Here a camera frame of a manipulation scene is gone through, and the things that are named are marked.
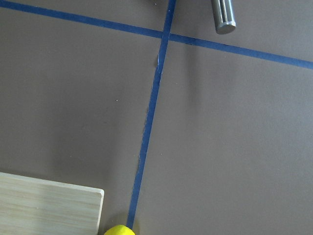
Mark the metal scoop with handle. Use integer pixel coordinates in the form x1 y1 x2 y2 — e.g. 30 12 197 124
211 0 236 35

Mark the wooden cutting board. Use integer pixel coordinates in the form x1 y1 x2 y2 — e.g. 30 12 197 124
0 172 105 235

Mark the yellow lemon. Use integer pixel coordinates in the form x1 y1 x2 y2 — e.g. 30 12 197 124
104 225 135 235

